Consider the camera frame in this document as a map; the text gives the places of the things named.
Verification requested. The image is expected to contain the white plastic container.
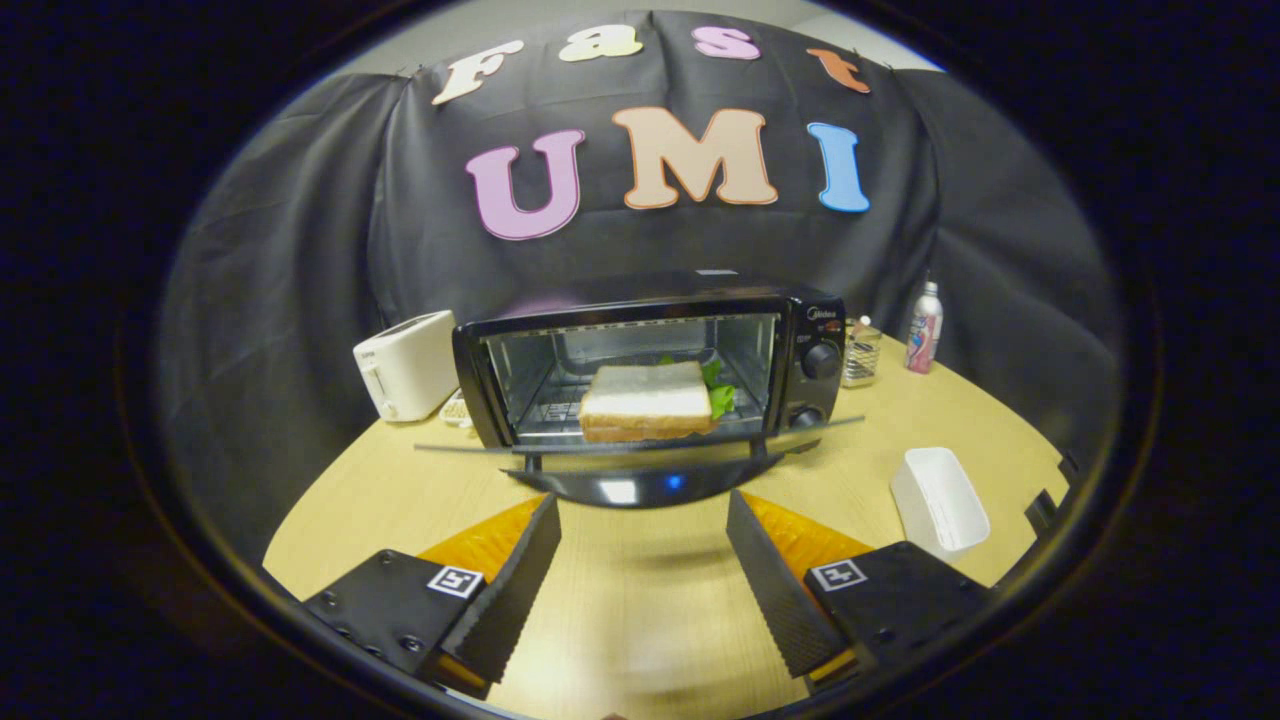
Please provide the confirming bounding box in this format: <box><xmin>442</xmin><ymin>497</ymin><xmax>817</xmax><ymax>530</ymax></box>
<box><xmin>890</xmin><ymin>447</ymin><xmax>992</xmax><ymax>563</ymax></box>

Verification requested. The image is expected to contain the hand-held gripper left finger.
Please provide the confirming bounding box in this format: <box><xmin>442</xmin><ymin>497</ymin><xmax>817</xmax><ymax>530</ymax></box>
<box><xmin>300</xmin><ymin>493</ymin><xmax>563</xmax><ymax>701</ymax></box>

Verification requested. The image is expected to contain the clear glass jar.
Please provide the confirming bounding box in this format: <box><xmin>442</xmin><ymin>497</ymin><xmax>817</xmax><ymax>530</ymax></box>
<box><xmin>842</xmin><ymin>316</ymin><xmax>883</xmax><ymax>389</ymax></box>

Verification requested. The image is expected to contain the white pop-up toaster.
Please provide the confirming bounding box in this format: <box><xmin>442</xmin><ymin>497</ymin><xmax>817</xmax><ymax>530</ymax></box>
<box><xmin>353</xmin><ymin>310</ymin><xmax>461</xmax><ymax>423</ymax></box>

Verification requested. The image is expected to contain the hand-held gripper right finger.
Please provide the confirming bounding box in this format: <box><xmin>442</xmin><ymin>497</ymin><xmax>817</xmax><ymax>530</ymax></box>
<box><xmin>726</xmin><ymin>489</ymin><xmax>993</xmax><ymax>693</ymax></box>

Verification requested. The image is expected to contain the black toaster oven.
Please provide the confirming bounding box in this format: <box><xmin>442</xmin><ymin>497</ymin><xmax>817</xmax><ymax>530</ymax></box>
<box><xmin>415</xmin><ymin>270</ymin><xmax>867</xmax><ymax>511</ymax></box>

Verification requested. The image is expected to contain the black chair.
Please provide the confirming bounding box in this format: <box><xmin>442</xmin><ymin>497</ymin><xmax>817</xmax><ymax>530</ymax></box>
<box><xmin>1025</xmin><ymin>450</ymin><xmax>1083</xmax><ymax>536</ymax></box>

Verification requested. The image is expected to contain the pink label drink bottle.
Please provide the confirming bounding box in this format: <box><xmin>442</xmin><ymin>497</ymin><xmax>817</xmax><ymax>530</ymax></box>
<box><xmin>906</xmin><ymin>280</ymin><xmax>944</xmax><ymax>375</ymax></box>

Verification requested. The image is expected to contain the white bread lettuce sandwich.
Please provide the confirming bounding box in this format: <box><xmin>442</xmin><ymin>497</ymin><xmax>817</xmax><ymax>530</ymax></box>
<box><xmin>578</xmin><ymin>355</ymin><xmax>738</xmax><ymax>444</ymax></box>

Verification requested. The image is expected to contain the black backdrop cloth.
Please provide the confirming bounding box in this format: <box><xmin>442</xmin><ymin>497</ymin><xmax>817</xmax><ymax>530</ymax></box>
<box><xmin>155</xmin><ymin>10</ymin><xmax>1121</xmax><ymax>561</ymax></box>

